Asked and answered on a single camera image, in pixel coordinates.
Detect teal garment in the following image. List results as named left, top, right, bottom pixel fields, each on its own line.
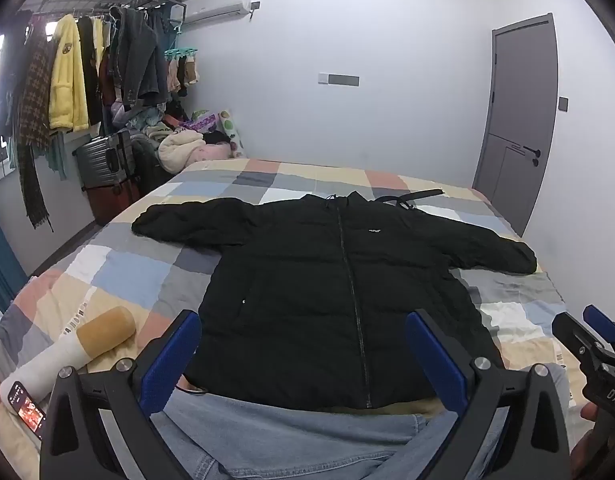
left=8, top=132, right=68, bottom=181

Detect person's blue jeans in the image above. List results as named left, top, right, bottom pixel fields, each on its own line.
left=150, top=362, right=571, bottom=480

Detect houndstooth coat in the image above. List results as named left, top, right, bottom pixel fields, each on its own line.
left=10, top=20, right=56, bottom=231

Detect white and yellow plush pillow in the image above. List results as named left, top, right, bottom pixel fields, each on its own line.
left=0, top=306, right=137, bottom=401

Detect dark denim jacket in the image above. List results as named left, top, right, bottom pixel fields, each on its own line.
left=108, top=6, right=169, bottom=111

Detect grey door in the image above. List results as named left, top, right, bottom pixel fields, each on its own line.
left=471, top=12, right=559, bottom=238

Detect smartphone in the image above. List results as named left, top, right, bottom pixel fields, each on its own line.
left=8, top=381, right=47, bottom=441

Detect checkered bed sheet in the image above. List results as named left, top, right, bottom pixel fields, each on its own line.
left=0, top=157, right=575, bottom=480

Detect blue curtain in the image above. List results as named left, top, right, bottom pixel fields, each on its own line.
left=0, top=195, right=28, bottom=306

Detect cream fleece blanket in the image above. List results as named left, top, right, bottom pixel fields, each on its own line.
left=158, top=130, right=208, bottom=173

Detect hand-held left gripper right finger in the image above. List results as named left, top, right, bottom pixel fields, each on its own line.
left=405, top=309, right=572, bottom=480

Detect white air conditioner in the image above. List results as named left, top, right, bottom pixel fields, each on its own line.
left=170, top=0, right=253, bottom=25

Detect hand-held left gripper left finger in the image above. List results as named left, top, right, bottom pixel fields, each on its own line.
left=39, top=309, right=203, bottom=480

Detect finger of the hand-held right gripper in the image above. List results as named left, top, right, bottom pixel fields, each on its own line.
left=551, top=312, right=596, bottom=361
left=582, top=304, right=615, bottom=349

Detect yellow fleece jacket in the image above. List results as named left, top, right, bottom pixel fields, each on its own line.
left=48, top=14, right=89, bottom=133

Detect grey suitcase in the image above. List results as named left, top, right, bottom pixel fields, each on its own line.
left=72, top=130, right=141, bottom=192

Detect pile of clothes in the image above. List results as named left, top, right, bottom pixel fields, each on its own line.
left=110, top=95, right=188, bottom=143

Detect polka dot pillow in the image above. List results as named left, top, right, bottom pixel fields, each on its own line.
left=216, top=108, right=246, bottom=158

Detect black bag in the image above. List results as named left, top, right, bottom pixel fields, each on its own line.
left=132, top=137, right=172, bottom=196

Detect black hanging garment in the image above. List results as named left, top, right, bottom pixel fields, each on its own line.
left=78, top=17, right=104, bottom=126

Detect grey wall panel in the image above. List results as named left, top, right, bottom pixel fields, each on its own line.
left=318, top=73, right=361, bottom=87

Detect red suitcase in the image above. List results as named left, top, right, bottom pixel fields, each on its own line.
left=82, top=180, right=141, bottom=226

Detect purple package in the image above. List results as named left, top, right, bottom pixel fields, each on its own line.
left=180, top=109, right=218, bottom=133

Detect pink cloth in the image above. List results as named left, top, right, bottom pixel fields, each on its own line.
left=190, top=142, right=233, bottom=163

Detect black puffer jacket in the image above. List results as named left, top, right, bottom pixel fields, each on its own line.
left=132, top=191, right=538, bottom=410

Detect person's right hand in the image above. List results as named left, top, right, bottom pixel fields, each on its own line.
left=570, top=402, right=599, bottom=478

